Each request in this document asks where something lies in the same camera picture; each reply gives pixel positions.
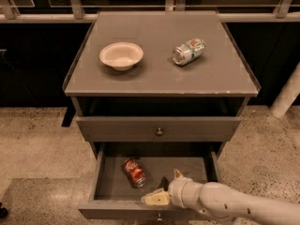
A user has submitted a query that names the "brass top drawer knob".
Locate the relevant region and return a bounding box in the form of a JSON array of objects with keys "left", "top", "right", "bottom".
[{"left": 156, "top": 127, "right": 164, "bottom": 136}]

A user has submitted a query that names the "grey open middle drawer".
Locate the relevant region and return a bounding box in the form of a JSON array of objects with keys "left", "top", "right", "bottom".
[{"left": 79, "top": 142, "right": 221, "bottom": 220}]

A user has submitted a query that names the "green and silver soda can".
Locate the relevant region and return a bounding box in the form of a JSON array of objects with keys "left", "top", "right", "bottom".
[{"left": 172, "top": 38, "right": 206, "bottom": 67}]

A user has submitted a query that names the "grey wooden drawer cabinet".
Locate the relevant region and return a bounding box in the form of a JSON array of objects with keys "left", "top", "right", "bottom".
[{"left": 62, "top": 10, "right": 262, "bottom": 161}]

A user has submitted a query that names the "brass drawer knob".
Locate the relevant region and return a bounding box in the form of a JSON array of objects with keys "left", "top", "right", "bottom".
[
  {"left": 157, "top": 213, "right": 163, "bottom": 221},
  {"left": 156, "top": 127, "right": 164, "bottom": 136}
]

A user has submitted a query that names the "brass middle drawer knob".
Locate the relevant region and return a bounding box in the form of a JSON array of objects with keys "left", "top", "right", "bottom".
[{"left": 157, "top": 213, "right": 163, "bottom": 221}]

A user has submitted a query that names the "black caster wheel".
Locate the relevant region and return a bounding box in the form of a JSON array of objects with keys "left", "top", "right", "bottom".
[{"left": 0, "top": 203, "right": 8, "bottom": 218}]

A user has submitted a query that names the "white pillar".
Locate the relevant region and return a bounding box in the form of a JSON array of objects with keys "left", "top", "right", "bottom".
[{"left": 270, "top": 62, "right": 300, "bottom": 118}]

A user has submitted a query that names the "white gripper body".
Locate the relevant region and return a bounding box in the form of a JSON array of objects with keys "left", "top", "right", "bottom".
[{"left": 168, "top": 176, "right": 203, "bottom": 209}]

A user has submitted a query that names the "metal window railing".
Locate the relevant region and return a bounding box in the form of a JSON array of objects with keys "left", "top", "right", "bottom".
[{"left": 0, "top": 0, "right": 300, "bottom": 23}]

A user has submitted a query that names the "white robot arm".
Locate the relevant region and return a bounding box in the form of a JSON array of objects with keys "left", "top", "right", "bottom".
[{"left": 142, "top": 169, "right": 300, "bottom": 225}]

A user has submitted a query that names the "grey closed top drawer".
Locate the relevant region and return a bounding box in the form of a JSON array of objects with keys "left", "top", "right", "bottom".
[{"left": 76, "top": 116, "right": 241, "bottom": 143}]

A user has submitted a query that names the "white paper bowl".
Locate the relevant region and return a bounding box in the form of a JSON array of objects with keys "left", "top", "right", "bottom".
[{"left": 99, "top": 42, "right": 143, "bottom": 71}]

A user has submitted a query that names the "red coke can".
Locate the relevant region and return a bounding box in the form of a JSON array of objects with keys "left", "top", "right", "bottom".
[{"left": 122, "top": 158, "right": 146, "bottom": 188}]

